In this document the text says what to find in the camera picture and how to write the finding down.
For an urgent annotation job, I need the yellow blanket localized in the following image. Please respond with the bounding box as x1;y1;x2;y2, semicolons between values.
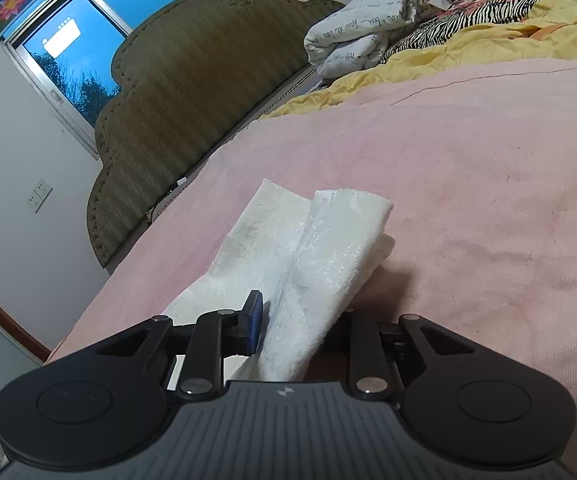
261;0;577;121

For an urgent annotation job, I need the pink blanket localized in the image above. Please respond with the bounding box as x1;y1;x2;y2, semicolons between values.
46;57;577;463

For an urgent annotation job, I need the white towel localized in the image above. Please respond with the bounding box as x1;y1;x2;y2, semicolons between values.
156;177;397;384

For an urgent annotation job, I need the olive padded headboard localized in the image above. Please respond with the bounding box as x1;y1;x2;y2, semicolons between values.
86;0;347;269

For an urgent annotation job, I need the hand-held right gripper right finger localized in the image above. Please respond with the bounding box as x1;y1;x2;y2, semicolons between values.
325;309;475;402

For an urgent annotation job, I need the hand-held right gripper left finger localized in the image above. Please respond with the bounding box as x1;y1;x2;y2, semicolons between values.
91;289;269;401

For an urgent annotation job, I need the aluminium frame window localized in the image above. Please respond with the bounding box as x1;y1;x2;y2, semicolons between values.
1;0;219;161

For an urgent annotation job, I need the white printed quilt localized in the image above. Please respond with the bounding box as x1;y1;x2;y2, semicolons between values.
303;0;440;79

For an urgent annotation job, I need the zebra floral blanket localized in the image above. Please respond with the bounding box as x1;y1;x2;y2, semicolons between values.
378;0;577;64

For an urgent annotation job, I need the brown wooden door frame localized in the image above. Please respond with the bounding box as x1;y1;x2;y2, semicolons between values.
0;272;52;362

